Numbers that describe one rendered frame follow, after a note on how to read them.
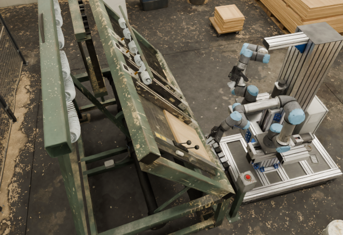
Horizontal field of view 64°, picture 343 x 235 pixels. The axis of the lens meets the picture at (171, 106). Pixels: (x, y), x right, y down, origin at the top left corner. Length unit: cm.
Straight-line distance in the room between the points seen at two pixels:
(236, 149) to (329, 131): 151
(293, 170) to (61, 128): 291
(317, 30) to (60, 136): 193
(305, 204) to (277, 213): 37
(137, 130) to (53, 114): 49
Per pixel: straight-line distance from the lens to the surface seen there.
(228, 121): 206
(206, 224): 320
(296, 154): 287
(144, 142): 157
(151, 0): 654
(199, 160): 237
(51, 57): 177
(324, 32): 239
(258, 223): 350
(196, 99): 439
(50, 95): 153
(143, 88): 222
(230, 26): 566
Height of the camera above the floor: 320
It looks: 48 degrees down
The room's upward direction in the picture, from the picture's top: 1 degrees counter-clockwise
